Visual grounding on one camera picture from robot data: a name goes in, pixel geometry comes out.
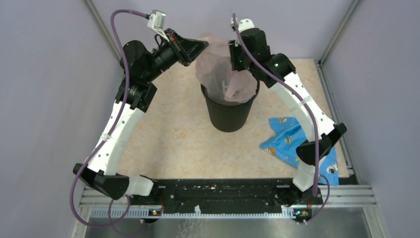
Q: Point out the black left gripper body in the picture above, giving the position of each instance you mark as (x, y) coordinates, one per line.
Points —
(177, 48)

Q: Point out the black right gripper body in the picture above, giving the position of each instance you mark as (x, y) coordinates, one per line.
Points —
(239, 62)

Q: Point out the translucent pink trash bag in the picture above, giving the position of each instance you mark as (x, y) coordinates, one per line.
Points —
(214, 71)

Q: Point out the black plastic trash bin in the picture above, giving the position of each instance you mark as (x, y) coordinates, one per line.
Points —
(228, 118)

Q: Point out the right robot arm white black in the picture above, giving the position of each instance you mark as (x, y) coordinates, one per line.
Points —
(316, 133)

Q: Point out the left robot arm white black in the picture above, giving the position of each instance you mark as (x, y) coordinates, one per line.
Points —
(133, 98)

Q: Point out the blue cartoon printed bag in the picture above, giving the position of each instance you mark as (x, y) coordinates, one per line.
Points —
(288, 144)

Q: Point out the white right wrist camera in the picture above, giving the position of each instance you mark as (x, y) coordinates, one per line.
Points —
(241, 25)

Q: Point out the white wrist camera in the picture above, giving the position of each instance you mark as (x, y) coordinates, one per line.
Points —
(241, 25)
(156, 23)

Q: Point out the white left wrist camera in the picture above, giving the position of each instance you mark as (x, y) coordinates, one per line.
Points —
(156, 23)

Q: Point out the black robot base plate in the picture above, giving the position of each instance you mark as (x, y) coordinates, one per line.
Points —
(227, 196)

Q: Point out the white slotted cable duct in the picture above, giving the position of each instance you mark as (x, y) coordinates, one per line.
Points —
(153, 212)

